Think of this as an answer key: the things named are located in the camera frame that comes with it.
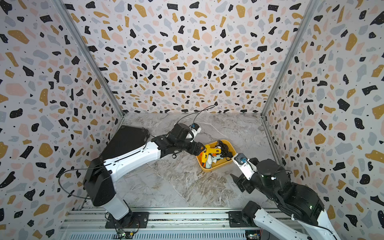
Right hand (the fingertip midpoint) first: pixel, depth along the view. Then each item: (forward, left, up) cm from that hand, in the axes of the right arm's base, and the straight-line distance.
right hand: (238, 167), depth 61 cm
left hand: (+17, +15, -9) cm, 25 cm away
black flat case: (+33, +70, -26) cm, 81 cm away
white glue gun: (+16, +11, -23) cm, 30 cm away
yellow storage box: (+15, +3, -25) cm, 29 cm away
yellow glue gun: (+19, +12, -18) cm, 29 cm away
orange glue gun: (+13, +15, -23) cm, 30 cm away
